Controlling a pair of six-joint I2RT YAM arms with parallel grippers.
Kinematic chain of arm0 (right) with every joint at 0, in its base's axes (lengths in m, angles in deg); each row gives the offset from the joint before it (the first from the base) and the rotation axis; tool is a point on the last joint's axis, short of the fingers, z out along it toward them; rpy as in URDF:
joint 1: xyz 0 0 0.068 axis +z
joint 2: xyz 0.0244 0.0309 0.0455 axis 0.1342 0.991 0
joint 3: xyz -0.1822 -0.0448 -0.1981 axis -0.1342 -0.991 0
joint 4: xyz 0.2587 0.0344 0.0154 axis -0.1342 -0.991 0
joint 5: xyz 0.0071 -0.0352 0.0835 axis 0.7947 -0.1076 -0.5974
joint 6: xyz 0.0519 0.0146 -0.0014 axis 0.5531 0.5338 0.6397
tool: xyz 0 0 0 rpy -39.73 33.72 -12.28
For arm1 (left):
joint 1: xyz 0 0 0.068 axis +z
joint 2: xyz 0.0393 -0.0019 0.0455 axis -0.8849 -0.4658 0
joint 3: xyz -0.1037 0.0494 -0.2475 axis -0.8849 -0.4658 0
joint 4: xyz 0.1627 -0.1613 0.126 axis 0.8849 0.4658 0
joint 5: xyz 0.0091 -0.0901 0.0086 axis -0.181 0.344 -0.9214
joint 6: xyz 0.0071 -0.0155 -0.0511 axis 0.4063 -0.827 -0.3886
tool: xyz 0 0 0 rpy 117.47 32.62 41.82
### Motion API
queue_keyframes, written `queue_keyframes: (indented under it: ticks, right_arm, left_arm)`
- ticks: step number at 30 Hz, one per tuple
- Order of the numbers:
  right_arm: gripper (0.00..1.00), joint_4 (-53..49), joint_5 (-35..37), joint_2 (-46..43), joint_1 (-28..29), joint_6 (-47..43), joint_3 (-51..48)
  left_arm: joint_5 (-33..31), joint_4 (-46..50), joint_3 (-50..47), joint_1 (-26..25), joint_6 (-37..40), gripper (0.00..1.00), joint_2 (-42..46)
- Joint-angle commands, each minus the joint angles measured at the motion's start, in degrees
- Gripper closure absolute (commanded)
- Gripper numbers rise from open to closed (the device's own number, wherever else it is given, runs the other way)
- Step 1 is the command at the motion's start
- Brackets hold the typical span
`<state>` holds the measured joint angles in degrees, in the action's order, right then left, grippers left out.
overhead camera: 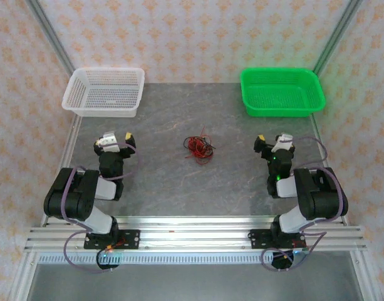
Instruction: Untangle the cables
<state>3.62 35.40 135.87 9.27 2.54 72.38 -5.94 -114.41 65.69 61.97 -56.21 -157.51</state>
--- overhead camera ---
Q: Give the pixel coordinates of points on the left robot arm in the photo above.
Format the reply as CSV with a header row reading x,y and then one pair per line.
x,y
75,194

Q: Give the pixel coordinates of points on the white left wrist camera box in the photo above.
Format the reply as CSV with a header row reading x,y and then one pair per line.
x,y
108,141

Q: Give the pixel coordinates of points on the small green circuit board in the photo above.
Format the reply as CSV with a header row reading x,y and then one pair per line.
x,y
301,250
111,257

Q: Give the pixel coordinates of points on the white plastic basket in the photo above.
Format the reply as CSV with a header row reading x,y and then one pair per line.
x,y
107,92

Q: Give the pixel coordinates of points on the green plastic basket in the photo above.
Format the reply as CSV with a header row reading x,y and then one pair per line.
x,y
281,92

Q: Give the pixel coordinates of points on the aluminium base rail beam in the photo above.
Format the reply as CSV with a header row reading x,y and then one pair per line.
x,y
195,232

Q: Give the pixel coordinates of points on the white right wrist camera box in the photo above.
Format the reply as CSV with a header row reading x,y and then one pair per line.
x,y
283,141

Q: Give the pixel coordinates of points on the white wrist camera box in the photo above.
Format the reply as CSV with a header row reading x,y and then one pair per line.
x,y
108,141
283,141

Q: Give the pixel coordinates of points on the grey metal shelf panel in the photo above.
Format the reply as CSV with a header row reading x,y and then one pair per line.
x,y
191,282

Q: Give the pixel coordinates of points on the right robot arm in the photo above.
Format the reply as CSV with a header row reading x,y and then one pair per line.
x,y
320,200

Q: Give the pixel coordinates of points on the aluminium frame post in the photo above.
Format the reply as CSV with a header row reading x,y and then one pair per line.
x,y
52,37
335,37

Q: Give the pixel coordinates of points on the aluminium table side rail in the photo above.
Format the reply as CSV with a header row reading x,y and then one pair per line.
x,y
315,128
69,147

